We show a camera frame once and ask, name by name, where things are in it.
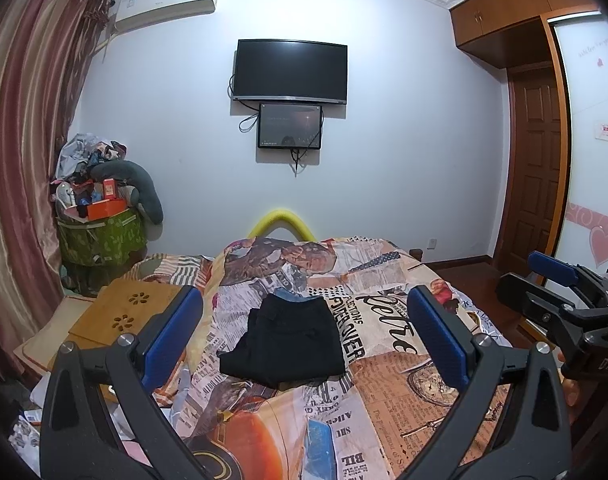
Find brown wooden door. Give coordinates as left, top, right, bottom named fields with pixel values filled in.
left=494, top=67, right=568, bottom=277

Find newspaper print blanket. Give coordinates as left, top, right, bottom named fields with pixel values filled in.
left=14, top=234, right=516, bottom=480

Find small wall monitor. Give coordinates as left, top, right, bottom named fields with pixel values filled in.
left=257, top=102, right=325, bottom=151

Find yellow foam tube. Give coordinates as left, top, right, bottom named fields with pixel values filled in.
left=247, top=208, right=317, bottom=242

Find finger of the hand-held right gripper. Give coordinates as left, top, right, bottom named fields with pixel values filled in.
left=495, top=271, right=591, bottom=334
left=528, top=251, right=608, bottom=307

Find black wall television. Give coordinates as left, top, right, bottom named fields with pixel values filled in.
left=232, top=38, right=349, bottom=106

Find wooden overhead cabinet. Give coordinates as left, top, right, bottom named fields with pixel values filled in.
left=449, top=0, right=606, bottom=69

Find green fabric storage box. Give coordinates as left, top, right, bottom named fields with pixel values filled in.
left=56, top=207, right=149, bottom=269

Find white air conditioner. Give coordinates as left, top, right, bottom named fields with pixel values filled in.
left=111, top=0, right=221, bottom=37

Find blue denim jeans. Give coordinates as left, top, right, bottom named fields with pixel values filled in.
left=275, top=288, right=325, bottom=302

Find black television cable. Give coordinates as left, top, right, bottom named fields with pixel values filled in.
left=227, top=74, right=261, bottom=134

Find pile of clothes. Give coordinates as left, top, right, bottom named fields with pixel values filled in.
left=51, top=132, right=134, bottom=201

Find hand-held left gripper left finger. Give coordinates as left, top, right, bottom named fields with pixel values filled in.
left=40, top=285, right=225, bottom=480

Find flat orange box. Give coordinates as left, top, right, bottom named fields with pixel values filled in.
left=86, top=198, right=128, bottom=221

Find striped pink curtain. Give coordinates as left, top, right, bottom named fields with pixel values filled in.
left=0, top=0, right=115, bottom=377

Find wooden lap table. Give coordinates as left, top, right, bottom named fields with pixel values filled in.
left=68, top=277, right=205, bottom=357

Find black monitor cable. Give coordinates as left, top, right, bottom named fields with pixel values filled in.
left=290, top=149, right=311, bottom=177

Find black pants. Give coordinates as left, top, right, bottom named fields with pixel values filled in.
left=216, top=294, right=347, bottom=390

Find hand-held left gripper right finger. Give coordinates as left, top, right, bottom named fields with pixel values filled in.
left=399, top=285, right=572, bottom=480

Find grey neck pillow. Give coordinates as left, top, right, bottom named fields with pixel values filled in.
left=88, top=160, right=165, bottom=226

